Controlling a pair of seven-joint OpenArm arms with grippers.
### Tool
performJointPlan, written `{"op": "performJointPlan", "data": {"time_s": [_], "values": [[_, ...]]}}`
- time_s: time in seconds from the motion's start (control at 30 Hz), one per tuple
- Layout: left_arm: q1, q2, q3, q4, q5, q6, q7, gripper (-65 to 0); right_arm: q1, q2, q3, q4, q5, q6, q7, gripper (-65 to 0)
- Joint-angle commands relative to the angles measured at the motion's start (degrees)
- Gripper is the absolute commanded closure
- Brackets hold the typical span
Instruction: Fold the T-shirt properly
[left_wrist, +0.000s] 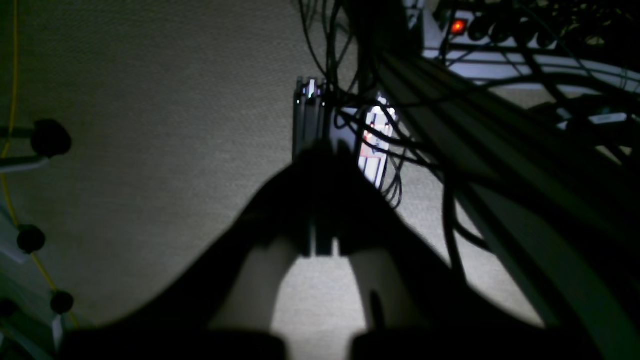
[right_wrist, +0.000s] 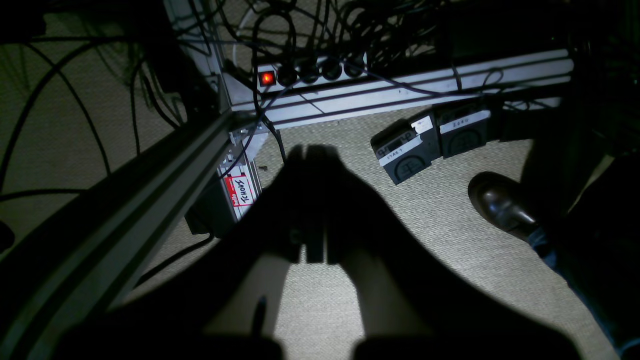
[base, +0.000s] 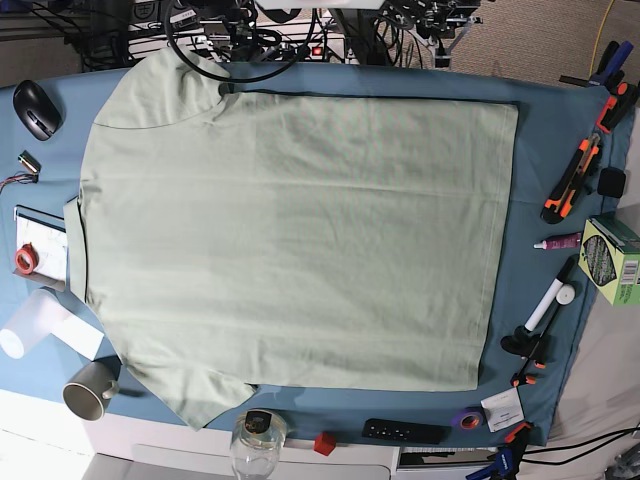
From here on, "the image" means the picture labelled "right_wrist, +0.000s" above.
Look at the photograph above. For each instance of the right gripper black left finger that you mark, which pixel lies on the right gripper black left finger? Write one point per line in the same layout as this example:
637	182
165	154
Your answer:
223	306

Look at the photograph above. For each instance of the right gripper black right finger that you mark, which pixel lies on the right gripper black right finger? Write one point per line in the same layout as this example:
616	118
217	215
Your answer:
412	306

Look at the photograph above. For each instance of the dark brown leather shoe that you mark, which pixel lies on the dark brown leather shoe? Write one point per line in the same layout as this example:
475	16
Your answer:
502	203

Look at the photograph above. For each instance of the name tag sticker on frame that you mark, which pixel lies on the name tag sticker on frame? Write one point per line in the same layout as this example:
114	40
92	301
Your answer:
240	191

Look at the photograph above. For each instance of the aluminium table frame rail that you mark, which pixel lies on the aluminium table frame rail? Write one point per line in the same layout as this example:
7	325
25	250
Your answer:
86	257

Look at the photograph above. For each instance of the white power strip red switch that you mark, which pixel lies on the white power strip red switch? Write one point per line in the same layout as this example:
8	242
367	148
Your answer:
313	71

